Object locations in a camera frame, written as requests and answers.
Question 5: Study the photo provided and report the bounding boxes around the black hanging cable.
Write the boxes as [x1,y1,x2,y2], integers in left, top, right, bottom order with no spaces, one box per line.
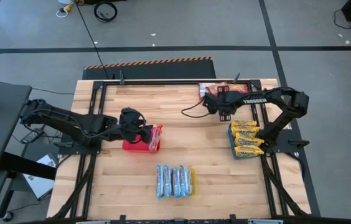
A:
[74,0,111,79]

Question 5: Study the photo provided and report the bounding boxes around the red Maruchan noodle pack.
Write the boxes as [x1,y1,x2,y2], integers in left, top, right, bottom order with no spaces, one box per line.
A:
[206,82,235,95]
[228,83,250,94]
[199,82,213,100]
[148,124,164,152]

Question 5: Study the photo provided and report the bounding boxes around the yellow Maruchan noodle pack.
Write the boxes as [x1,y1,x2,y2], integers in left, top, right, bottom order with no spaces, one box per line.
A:
[231,125,261,137]
[233,144,265,159]
[233,133,266,147]
[230,119,258,128]

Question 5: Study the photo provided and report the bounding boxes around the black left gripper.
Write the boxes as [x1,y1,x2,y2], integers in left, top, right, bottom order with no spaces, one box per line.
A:
[119,107,153,144]

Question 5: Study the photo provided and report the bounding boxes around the yellow translucent plastic bin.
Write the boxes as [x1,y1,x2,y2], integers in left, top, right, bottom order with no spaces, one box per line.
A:
[155,164,197,200]

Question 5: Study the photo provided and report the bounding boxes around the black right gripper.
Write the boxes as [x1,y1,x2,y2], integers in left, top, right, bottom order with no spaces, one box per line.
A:
[205,85,237,123]

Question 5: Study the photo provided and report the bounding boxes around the black hazard striped floor mat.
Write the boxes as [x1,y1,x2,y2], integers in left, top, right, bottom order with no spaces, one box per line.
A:
[82,56,217,80]

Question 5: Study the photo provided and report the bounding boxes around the coiled black cable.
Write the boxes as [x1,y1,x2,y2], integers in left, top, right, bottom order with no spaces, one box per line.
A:
[93,1,118,24]

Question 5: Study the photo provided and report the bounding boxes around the black aluminium rig frame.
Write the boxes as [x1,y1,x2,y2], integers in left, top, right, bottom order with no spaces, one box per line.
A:
[47,78,312,224]

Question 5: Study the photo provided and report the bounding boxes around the dark grey desk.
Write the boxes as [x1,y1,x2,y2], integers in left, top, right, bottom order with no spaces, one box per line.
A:
[0,82,33,175]

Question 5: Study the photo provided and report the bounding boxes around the white and yellow power plug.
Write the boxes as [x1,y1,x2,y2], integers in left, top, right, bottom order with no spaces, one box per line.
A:
[55,0,85,19]

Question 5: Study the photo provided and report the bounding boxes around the black power adapter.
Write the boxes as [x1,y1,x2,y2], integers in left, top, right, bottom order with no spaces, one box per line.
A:
[21,128,43,144]

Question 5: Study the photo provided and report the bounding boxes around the blue Maruchan noodle pack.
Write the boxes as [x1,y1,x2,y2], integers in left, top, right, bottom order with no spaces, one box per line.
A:
[162,164,173,198]
[171,166,182,199]
[156,164,165,200]
[179,164,192,197]

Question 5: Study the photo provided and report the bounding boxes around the silver laptop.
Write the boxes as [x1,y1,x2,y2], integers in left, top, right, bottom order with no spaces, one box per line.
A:
[22,151,59,202]

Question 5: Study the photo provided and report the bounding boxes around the red plastic bin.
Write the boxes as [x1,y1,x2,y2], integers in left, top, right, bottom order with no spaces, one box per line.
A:
[121,124,164,154]

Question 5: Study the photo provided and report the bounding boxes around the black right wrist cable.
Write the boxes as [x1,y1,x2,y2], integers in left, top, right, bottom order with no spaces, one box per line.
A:
[180,98,210,119]

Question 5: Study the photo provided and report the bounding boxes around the blue plastic bin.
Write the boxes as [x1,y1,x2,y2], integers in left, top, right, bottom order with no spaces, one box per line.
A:
[227,123,265,161]

